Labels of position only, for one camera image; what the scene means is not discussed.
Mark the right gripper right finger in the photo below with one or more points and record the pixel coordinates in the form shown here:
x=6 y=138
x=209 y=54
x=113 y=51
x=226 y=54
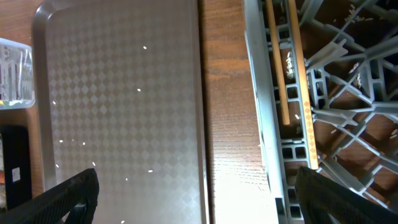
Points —
x=322 y=200

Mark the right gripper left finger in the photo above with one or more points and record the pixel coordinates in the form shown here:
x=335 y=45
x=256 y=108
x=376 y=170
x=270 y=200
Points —
x=76 y=199

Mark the wooden chopstick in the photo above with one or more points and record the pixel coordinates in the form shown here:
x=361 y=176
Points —
x=278 y=63
x=302 y=77

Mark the grey dishwasher rack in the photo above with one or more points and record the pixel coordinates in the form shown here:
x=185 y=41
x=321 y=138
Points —
x=350 y=55

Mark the black plastic tray bin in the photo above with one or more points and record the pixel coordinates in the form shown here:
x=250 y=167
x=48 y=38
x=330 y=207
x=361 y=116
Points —
x=16 y=160

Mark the brown serving tray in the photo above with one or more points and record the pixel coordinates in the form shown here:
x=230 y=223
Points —
x=118 y=86

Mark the clear plastic bin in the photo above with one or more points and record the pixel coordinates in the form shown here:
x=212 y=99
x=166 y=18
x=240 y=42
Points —
x=17 y=76

